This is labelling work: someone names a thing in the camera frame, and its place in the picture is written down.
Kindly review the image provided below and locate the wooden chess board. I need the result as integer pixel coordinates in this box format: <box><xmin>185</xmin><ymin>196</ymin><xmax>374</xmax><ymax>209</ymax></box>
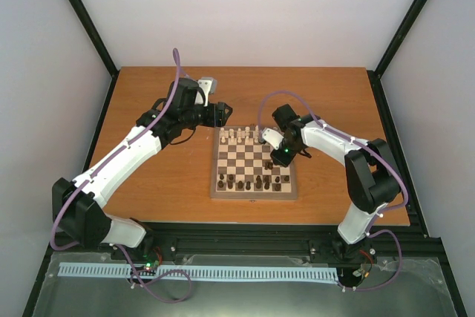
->
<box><xmin>210</xmin><ymin>125</ymin><xmax>298</xmax><ymax>200</ymax></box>

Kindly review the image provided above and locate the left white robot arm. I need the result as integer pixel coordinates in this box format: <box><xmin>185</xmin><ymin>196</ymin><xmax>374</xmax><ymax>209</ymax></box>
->
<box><xmin>52</xmin><ymin>77</ymin><xmax>232</xmax><ymax>260</ymax></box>

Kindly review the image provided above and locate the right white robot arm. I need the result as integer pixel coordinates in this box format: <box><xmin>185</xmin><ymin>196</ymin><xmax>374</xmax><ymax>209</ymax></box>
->
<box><xmin>261</xmin><ymin>105</ymin><xmax>408</xmax><ymax>245</ymax></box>

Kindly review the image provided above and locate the dark chess piece cluster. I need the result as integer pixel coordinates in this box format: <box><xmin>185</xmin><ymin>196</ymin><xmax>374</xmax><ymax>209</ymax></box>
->
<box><xmin>212</xmin><ymin>159</ymin><xmax>296</xmax><ymax>194</ymax></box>

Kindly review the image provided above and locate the white chess pieces row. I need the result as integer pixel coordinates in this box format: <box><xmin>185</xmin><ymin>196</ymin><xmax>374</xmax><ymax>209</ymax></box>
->
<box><xmin>217</xmin><ymin>125</ymin><xmax>262</xmax><ymax>145</ymax></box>

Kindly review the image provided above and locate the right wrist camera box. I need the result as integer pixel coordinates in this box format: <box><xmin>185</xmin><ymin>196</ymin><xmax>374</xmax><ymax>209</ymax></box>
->
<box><xmin>260</xmin><ymin>128</ymin><xmax>284</xmax><ymax>150</ymax></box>

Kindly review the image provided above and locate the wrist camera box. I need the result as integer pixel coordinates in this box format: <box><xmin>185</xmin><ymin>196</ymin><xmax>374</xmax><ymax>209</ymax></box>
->
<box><xmin>260</xmin><ymin>128</ymin><xmax>284</xmax><ymax>150</ymax></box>
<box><xmin>195</xmin><ymin>77</ymin><xmax>217</xmax><ymax>106</ymax></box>

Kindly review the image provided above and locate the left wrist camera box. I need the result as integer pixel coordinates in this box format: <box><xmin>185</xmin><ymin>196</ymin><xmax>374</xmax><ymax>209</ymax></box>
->
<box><xmin>195</xmin><ymin>77</ymin><xmax>217</xmax><ymax>106</ymax></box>

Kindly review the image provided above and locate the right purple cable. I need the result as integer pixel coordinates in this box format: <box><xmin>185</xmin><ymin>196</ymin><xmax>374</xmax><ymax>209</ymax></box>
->
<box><xmin>258</xmin><ymin>89</ymin><xmax>409</xmax><ymax>292</ymax></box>

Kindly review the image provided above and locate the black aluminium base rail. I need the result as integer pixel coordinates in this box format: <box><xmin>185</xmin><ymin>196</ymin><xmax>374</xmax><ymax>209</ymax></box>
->
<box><xmin>47</xmin><ymin>220</ymin><xmax>446</xmax><ymax>269</ymax></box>

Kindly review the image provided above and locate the left black frame post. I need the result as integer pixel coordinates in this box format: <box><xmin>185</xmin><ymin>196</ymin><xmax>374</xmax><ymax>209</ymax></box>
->
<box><xmin>68</xmin><ymin>0</ymin><xmax>119</xmax><ymax>79</ymax></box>

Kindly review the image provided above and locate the black frame post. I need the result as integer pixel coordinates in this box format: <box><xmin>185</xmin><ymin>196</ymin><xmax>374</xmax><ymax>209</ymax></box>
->
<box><xmin>374</xmin><ymin>0</ymin><xmax>453</xmax><ymax>75</ymax></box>
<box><xmin>68</xmin><ymin>0</ymin><xmax>119</xmax><ymax>79</ymax></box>

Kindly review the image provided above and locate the light blue cable duct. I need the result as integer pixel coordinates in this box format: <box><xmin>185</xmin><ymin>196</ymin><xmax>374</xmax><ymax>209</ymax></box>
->
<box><xmin>57</xmin><ymin>262</ymin><xmax>338</xmax><ymax>284</ymax></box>

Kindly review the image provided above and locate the right black frame post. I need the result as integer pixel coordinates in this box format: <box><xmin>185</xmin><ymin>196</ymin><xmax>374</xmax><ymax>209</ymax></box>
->
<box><xmin>374</xmin><ymin>0</ymin><xmax>453</xmax><ymax>75</ymax></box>

